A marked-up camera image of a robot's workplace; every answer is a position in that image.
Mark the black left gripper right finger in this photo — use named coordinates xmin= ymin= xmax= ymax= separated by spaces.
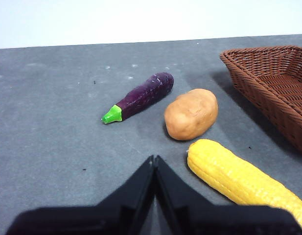
xmin=152 ymin=154 xmax=302 ymax=235

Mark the yellow corn cob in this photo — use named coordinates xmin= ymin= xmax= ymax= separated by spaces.
xmin=186 ymin=139 xmax=302 ymax=227

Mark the brown potato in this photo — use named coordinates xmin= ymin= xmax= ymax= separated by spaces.
xmin=164 ymin=88 xmax=219 ymax=141

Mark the purple eggplant with green stem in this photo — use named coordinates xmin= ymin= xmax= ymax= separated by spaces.
xmin=101 ymin=72 xmax=175 ymax=125

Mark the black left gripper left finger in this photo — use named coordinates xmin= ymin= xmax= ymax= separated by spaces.
xmin=5 ymin=155 xmax=156 ymax=235

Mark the brown woven wicker basket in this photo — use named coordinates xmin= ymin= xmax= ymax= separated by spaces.
xmin=219 ymin=45 xmax=302 ymax=157

